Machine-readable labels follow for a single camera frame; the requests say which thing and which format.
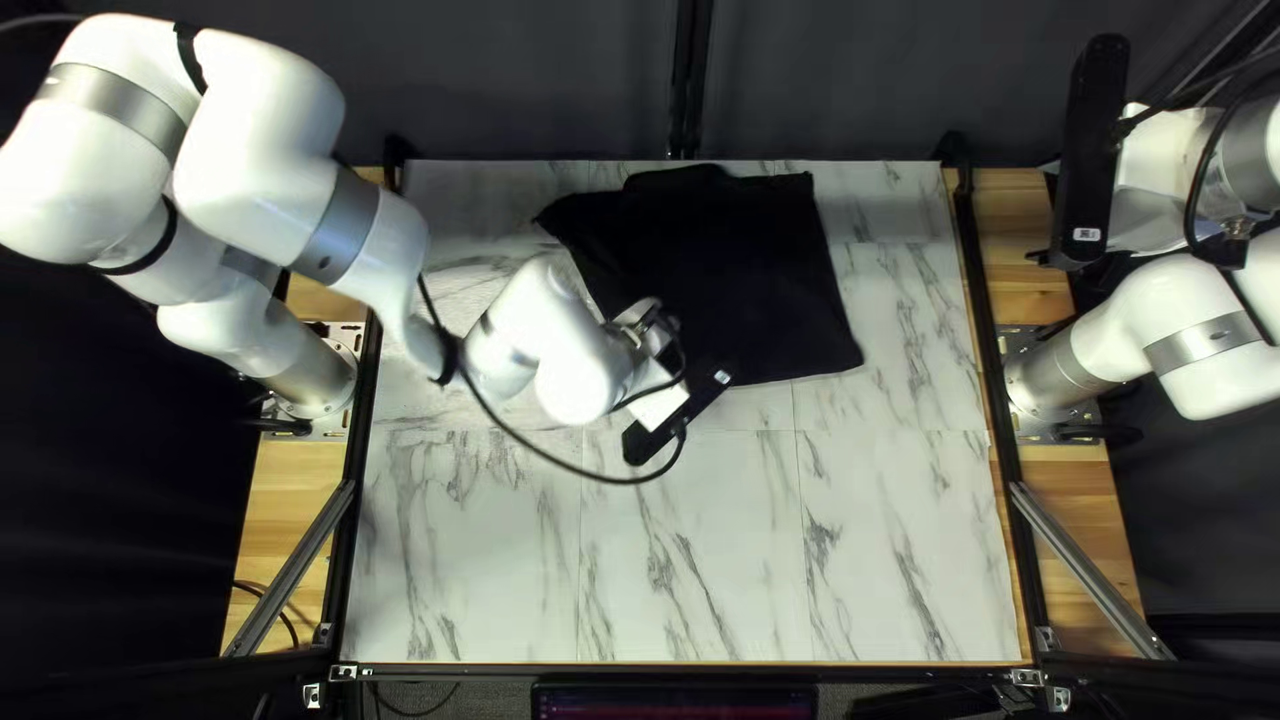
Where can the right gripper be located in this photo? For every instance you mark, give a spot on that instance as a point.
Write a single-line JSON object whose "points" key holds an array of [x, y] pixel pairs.
{"points": [[1160, 180]]}

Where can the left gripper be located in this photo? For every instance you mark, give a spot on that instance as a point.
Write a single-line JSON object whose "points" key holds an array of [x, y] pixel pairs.
{"points": [[660, 395]]}

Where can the black t-shirt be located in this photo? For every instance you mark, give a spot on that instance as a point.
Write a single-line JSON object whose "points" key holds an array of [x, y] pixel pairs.
{"points": [[720, 280]]}

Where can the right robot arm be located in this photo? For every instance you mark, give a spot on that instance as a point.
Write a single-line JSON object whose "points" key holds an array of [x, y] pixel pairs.
{"points": [[1150, 320]]}

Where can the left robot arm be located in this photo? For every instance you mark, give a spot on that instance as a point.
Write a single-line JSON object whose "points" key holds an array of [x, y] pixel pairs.
{"points": [[250, 150]]}

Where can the black frame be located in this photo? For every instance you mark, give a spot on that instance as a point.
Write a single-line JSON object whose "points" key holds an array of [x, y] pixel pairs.
{"points": [[690, 80]]}

